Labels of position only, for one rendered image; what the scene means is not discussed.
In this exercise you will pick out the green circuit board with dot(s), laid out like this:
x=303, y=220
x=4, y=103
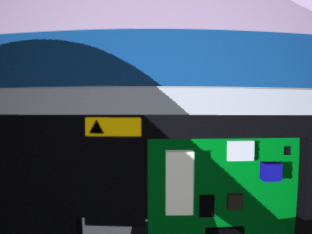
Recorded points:
x=222, y=186

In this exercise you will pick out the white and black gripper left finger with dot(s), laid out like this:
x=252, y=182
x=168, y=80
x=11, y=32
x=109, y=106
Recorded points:
x=140, y=230

